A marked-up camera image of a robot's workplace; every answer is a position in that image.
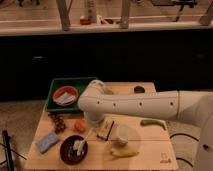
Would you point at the white dish brush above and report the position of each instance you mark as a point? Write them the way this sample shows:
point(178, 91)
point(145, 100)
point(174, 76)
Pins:
point(78, 144)

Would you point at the dark purple bowl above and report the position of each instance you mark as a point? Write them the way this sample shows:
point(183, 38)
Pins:
point(67, 152)

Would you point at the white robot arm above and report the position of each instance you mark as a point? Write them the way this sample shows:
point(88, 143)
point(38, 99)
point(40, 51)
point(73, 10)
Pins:
point(190, 107)

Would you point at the orange bowl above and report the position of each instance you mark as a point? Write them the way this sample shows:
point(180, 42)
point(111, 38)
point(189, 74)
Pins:
point(69, 89)

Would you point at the white cloth in bowl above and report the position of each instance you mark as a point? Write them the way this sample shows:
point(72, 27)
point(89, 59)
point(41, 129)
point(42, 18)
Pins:
point(65, 98)

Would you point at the green tray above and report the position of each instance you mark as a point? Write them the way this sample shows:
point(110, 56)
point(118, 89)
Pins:
point(80, 83)

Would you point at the dark round lid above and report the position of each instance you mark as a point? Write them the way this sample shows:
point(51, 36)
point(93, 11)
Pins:
point(139, 89)

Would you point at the brown wooden box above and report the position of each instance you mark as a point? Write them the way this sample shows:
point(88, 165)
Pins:
point(105, 130)

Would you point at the orange carrot toy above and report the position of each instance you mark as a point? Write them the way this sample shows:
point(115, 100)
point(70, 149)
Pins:
point(80, 125)

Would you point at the green pepper toy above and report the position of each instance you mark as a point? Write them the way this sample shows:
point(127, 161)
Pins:
point(149, 122)

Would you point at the dark grape bunch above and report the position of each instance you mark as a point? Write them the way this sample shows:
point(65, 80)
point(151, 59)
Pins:
point(59, 125)

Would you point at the red object on shelf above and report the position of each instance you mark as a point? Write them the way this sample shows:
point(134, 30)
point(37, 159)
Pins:
point(85, 21)

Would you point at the yellow banana toy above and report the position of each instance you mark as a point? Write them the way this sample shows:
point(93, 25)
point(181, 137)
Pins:
point(123, 152)

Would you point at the wooden board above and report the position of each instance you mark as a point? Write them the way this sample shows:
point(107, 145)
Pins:
point(154, 147)

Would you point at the blue sponge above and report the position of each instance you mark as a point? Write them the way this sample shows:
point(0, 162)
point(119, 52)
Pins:
point(47, 142)

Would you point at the black stand left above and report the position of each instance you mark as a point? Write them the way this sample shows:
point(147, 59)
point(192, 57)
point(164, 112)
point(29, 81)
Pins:
point(7, 149)

